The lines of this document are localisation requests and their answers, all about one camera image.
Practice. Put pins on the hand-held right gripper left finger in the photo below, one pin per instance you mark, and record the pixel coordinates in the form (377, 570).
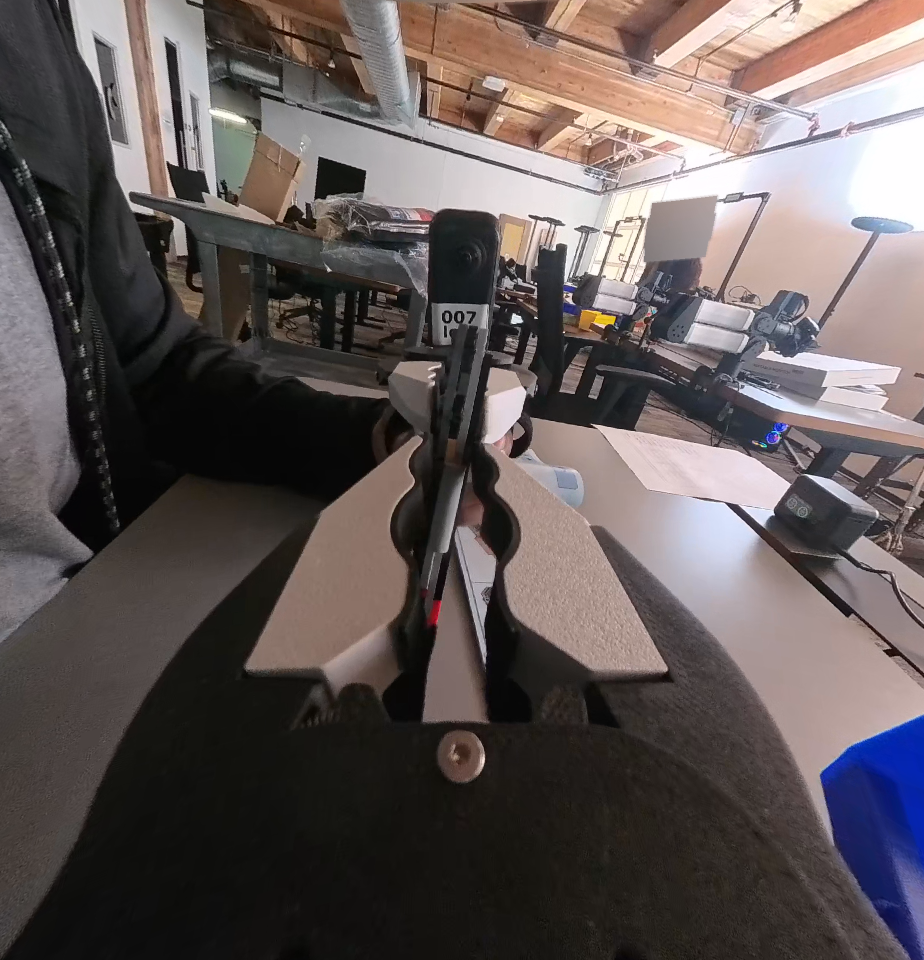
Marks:
(334, 585)

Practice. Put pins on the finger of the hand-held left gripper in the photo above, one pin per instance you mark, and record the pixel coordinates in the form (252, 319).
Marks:
(505, 405)
(415, 397)

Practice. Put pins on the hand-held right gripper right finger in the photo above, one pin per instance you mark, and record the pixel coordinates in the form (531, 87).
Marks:
(567, 592)

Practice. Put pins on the light blue instruction booklet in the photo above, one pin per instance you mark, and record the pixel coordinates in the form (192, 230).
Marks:
(555, 484)

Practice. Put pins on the black grey toy brick assembly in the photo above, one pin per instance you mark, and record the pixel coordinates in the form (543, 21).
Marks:
(441, 525)

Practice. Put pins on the person's left forearm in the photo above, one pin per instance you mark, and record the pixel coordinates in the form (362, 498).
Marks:
(282, 427)

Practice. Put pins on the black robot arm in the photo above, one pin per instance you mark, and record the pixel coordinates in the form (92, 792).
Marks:
(784, 315)

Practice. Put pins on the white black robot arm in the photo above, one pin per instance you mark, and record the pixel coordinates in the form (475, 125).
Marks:
(716, 315)

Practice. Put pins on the plastic wrapped packs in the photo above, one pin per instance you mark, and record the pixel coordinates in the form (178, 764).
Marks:
(372, 217)

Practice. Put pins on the black office chair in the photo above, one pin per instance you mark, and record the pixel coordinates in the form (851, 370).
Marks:
(627, 375)

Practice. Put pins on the black monitor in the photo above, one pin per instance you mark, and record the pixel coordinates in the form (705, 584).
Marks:
(340, 178)

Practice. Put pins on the white paper sheet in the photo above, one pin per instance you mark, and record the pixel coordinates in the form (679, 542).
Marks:
(686, 461)

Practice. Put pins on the grey metal table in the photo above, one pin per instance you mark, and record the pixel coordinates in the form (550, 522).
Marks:
(282, 236)

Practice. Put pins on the brown cardboard box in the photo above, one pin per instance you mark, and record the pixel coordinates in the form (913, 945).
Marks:
(271, 180)

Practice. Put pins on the black battery charger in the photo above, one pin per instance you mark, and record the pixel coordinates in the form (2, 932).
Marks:
(829, 514)

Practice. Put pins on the flat white box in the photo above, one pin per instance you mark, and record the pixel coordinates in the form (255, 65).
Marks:
(821, 371)

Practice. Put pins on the wooden work table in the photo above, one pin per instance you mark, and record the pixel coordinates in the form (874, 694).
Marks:
(844, 424)

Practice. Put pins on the person's grey shirt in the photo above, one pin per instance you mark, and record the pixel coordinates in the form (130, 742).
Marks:
(19, 450)

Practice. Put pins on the person's black jacket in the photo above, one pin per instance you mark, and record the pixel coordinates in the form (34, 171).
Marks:
(94, 225)

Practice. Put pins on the blue plastic storage bin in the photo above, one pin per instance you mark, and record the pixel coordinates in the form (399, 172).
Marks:
(896, 825)

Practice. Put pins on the black floor lamp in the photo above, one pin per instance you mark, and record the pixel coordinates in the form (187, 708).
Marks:
(881, 225)

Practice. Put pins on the silver ventilation duct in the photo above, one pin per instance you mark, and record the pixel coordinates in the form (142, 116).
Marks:
(379, 52)

